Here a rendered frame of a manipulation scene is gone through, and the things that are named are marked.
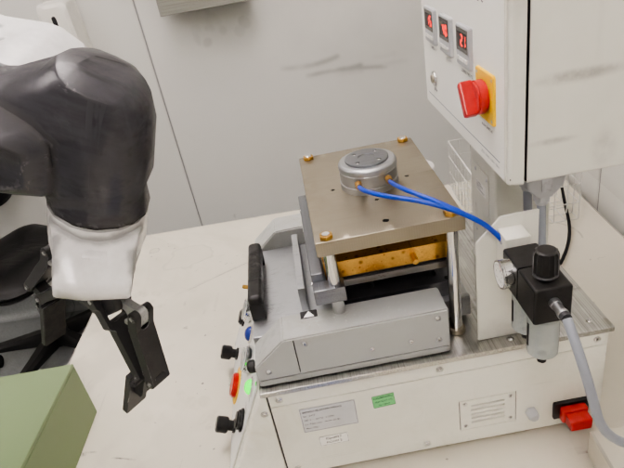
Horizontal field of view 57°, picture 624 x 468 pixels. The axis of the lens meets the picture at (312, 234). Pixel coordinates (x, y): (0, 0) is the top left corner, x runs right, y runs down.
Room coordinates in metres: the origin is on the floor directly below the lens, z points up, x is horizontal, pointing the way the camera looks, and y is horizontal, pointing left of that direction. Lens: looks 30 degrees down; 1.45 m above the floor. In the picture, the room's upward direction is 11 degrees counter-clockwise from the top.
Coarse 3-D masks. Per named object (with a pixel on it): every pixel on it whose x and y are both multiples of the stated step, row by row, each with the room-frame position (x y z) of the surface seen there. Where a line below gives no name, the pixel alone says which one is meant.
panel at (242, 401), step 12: (252, 324) 0.71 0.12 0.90; (240, 336) 0.81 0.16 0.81; (252, 336) 0.69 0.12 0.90; (240, 348) 0.77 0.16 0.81; (240, 372) 0.71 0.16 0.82; (240, 384) 0.68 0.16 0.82; (252, 384) 0.58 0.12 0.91; (240, 396) 0.65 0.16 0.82; (252, 396) 0.57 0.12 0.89; (240, 408) 0.62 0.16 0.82; (252, 408) 0.56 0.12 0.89; (240, 432) 0.57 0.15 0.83; (240, 444) 0.56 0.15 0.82
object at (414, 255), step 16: (416, 240) 0.62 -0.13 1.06; (432, 240) 0.61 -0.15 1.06; (336, 256) 0.62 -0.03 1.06; (352, 256) 0.61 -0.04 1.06; (368, 256) 0.60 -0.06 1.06; (384, 256) 0.60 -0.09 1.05; (400, 256) 0.60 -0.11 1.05; (416, 256) 0.60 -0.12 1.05; (432, 256) 0.60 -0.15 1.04; (352, 272) 0.60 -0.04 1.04; (368, 272) 0.61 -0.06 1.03; (384, 272) 0.60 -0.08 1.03; (400, 272) 0.60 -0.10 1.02; (416, 272) 0.60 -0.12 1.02
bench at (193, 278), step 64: (576, 192) 1.18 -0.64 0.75; (192, 256) 1.23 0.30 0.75; (576, 256) 0.93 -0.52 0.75; (192, 320) 0.97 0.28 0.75; (192, 384) 0.77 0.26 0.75; (128, 448) 0.66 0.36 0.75; (192, 448) 0.63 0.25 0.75; (448, 448) 0.54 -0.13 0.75; (512, 448) 0.52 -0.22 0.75; (576, 448) 0.50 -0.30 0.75
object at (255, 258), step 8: (248, 248) 0.77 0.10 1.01; (256, 248) 0.76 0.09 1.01; (248, 256) 0.75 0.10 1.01; (256, 256) 0.74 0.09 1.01; (248, 264) 0.72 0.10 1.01; (256, 264) 0.72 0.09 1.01; (264, 264) 0.77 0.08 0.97; (248, 272) 0.70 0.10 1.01; (256, 272) 0.69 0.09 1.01; (248, 280) 0.68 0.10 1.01; (256, 280) 0.67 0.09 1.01; (248, 288) 0.66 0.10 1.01; (256, 288) 0.65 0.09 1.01; (248, 296) 0.64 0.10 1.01; (256, 296) 0.64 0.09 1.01; (256, 304) 0.63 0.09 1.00; (256, 312) 0.63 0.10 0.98; (264, 312) 0.63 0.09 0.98
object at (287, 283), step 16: (272, 256) 0.79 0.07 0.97; (288, 256) 0.78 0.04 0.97; (304, 256) 0.77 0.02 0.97; (272, 272) 0.75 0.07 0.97; (288, 272) 0.74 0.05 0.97; (304, 272) 0.73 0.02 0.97; (272, 288) 0.70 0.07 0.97; (288, 288) 0.70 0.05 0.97; (304, 288) 0.63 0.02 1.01; (464, 288) 0.62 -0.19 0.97; (272, 304) 0.67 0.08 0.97; (288, 304) 0.66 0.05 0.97; (304, 304) 0.63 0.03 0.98; (448, 304) 0.60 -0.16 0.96; (464, 304) 0.60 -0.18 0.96; (256, 320) 0.63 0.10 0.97; (272, 320) 0.63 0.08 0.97; (256, 336) 0.60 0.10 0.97
